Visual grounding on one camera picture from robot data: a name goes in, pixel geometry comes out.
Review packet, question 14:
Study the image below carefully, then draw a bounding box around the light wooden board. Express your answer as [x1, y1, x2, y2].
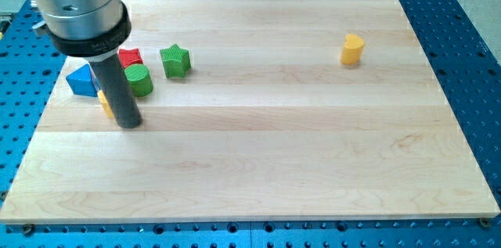
[1, 0, 499, 224]

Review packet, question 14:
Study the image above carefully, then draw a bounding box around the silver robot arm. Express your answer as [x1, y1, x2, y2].
[35, 0, 132, 62]

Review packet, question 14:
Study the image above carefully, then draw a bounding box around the green star block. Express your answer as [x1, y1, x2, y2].
[160, 44, 191, 78]

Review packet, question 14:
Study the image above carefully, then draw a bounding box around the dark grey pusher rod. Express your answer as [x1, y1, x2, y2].
[87, 52, 142, 129]

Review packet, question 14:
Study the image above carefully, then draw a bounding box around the green cylinder block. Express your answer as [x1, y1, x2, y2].
[124, 64, 153, 97]

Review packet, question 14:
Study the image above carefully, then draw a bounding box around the blue perforated breadboard table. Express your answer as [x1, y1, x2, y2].
[1, 0, 500, 247]

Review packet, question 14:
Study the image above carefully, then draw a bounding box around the yellow heart block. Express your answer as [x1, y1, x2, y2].
[340, 34, 365, 65]

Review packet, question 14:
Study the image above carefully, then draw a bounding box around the blue triangle block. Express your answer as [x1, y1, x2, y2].
[66, 64, 100, 97]

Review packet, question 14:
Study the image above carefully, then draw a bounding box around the yellow block behind rod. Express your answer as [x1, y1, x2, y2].
[97, 90, 114, 118]

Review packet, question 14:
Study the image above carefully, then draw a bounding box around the red block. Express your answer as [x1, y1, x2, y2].
[118, 49, 143, 69]

